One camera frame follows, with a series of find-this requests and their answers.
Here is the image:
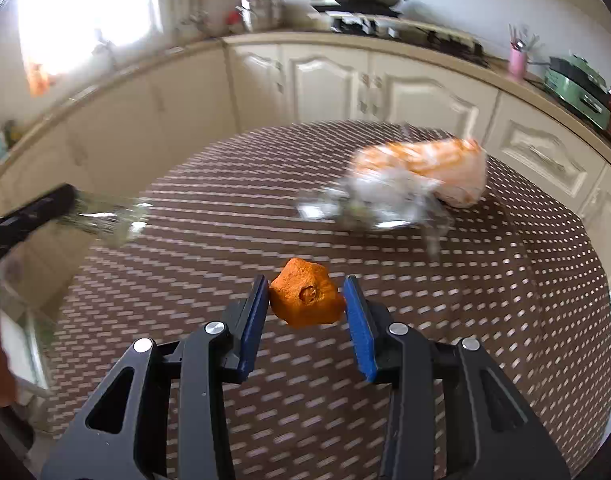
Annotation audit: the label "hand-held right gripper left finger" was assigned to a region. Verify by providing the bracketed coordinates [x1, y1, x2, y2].
[40, 275, 270, 480]

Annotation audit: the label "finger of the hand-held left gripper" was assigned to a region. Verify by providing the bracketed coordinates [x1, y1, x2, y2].
[0, 183, 79, 267]

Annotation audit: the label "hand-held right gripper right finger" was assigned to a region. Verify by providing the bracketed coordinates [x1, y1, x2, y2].
[341, 275, 571, 480]

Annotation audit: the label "clear plastic scrap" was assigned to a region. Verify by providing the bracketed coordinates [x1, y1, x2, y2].
[60, 195, 152, 248]

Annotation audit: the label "brown polka dot tablecloth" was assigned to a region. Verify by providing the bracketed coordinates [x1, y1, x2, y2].
[36, 119, 611, 480]

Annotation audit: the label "glass shelf cart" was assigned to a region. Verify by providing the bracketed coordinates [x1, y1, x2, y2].
[0, 305, 59, 411]

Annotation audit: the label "orange cloth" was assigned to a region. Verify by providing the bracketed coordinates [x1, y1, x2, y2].
[23, 60, 60, 97]

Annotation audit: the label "clear crumpled plastic wrap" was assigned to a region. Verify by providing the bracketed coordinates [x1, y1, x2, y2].
[296, 170, 456, 261]

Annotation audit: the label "sink faucet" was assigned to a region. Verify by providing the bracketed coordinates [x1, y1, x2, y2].
[93, 30, 122, 72]

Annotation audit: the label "orange and white plastic bag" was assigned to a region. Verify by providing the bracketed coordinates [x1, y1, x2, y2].
[350, 137, 489, 209]

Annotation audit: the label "cream kitchen cabinets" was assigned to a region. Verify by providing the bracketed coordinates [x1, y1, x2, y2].
[0, 35, 611, 281]

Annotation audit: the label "gas stove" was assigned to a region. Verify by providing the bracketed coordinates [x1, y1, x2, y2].
[313, 2, 491, 68]

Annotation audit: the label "pink utensil holder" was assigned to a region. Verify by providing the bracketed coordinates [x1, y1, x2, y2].
[508, 22, 541, 82]

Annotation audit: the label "green electric cooker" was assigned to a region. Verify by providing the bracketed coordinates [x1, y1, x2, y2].
[543, 52, 611, 131]

